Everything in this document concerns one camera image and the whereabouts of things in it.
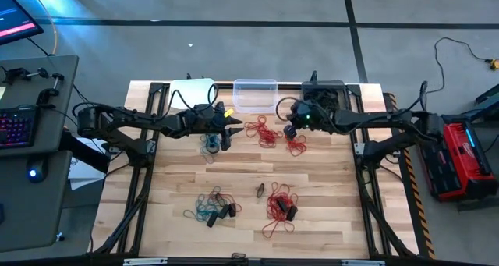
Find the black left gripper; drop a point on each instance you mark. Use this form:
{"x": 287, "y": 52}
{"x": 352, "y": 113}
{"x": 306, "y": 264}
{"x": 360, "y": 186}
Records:
{"x": 214, "y": 127}

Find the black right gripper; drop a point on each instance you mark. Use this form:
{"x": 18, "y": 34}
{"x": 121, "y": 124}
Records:
{"x": 300, "y": 115}

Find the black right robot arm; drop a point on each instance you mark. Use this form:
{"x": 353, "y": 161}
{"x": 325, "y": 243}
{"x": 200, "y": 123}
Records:
{"x": 370, "y": 119}

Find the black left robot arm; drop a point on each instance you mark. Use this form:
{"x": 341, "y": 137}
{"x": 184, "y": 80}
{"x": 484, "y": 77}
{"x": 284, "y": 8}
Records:
{"x": 128, "y": 119}

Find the red rubber bands tangle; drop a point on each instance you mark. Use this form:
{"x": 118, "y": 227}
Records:
{"x": 295, "y": 143}
{"x": 266, "y": 136}
{"x": 277, "y": 213}

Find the black rubber bands heap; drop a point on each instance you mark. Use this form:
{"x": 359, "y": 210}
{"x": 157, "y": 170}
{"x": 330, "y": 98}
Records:
{"x": 323, "y": 96}

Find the red rubber band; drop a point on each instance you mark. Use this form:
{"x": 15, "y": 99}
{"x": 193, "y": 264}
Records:
{"x": 230, "y": 197}
{"x": 280, "y": 224}

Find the clear plastic basket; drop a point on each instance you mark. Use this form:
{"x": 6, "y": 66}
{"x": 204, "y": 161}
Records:
{"x": 255, "y": 96}

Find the grey plastic basket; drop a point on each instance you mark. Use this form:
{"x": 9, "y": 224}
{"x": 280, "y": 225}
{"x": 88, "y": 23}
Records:
{"x": 308, "y": 86}

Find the white plastic basket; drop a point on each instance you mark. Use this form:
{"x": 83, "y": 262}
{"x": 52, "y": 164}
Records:
{"x": 191, "y": 92}

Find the yellow black hazard tape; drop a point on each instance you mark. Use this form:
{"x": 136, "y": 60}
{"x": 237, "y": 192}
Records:
{"x": 419, "y": 207}

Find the red and black power station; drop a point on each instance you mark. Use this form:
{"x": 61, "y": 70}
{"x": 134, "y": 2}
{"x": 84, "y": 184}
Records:
{"x": 456, "y": 160}

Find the black desk clamp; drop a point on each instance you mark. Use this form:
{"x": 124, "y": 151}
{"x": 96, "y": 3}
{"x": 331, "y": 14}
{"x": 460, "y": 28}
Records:
{"x": 15, "y": 74}
{"x": 47, "y": 96}

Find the black equipment case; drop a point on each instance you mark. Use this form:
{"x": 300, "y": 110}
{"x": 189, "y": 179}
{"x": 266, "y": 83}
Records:
{"x": 487, "y": 106}

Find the black computer mouse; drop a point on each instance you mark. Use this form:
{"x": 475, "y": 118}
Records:
{"x": 36, "y": 172}

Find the backlit black keyboard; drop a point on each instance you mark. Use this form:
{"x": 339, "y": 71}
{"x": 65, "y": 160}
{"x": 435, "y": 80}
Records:
{"x": 15, "y": 127}

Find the grey side desk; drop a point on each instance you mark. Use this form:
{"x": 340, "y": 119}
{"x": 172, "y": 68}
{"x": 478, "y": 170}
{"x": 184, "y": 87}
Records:
{"x": 23, "y": 203}

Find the large desk monitor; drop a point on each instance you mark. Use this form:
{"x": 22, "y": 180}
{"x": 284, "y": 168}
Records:
{"x": 15, "y": 20}

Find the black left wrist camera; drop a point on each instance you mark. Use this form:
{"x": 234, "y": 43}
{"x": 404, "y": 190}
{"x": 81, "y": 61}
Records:
{"x": 228, "y": 112}

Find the silver metal bracket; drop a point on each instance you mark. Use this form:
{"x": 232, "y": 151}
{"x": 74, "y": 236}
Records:
{"x": 144, "y": 261}
{"x": 362, "y": 262}

